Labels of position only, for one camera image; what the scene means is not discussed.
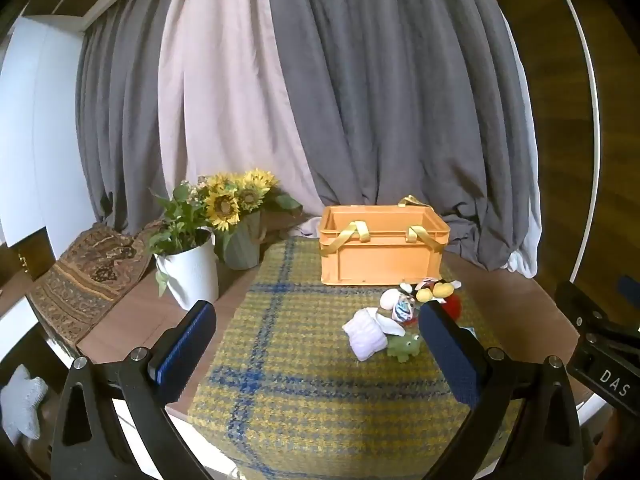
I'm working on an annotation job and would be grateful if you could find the pale knitted soft cloth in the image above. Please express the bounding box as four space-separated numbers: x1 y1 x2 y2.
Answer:
342 307 389 362

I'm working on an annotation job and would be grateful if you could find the yellow blue plaid blanket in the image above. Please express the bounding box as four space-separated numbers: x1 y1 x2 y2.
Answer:
187 236 521 480

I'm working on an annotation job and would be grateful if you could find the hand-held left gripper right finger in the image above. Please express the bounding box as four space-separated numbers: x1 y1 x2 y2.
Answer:
417 302 586 480

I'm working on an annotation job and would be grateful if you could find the white plant pot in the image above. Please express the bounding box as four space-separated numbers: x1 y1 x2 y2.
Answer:
154 240 221 312

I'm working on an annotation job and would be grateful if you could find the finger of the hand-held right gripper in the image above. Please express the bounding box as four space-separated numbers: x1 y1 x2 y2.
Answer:
617 274 640 311
554 280 640 335

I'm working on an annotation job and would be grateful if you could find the white star-shaped pillow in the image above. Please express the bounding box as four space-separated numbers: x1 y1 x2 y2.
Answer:
0 364 49 442

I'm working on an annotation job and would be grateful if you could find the mouse plush toy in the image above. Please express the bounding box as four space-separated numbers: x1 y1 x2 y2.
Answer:
399 277 463 322

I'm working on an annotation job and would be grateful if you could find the brown patterned cloth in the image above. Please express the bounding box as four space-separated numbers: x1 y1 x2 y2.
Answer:
27 219 166 356

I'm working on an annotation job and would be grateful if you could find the white cabinet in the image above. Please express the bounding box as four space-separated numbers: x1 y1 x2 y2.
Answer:
0 14 87 281

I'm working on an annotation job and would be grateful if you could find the orange plastic basket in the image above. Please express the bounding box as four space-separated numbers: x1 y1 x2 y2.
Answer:
318 195 451 287

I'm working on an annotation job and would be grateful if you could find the green leafy plant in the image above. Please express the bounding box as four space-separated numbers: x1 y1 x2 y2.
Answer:
147 180 221 298

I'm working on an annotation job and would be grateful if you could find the grey-green ribbed vase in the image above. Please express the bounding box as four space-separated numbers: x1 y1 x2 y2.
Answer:
222 210 263 271

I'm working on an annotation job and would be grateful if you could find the pale pink curtain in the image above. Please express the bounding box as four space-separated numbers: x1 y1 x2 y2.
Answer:
157 0 326 216

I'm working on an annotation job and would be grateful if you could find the white plush with ears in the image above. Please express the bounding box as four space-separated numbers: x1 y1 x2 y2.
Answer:
376 314 407 337

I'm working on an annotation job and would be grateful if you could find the grey curtain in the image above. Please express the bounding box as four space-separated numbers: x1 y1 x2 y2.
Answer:
75 0 538 272

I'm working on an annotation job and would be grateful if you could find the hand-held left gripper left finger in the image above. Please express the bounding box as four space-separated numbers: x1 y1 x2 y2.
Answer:
50 300 218 480

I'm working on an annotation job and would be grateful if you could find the sunflower bouquet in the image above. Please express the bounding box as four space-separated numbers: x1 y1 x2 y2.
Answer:
197 167 303 248

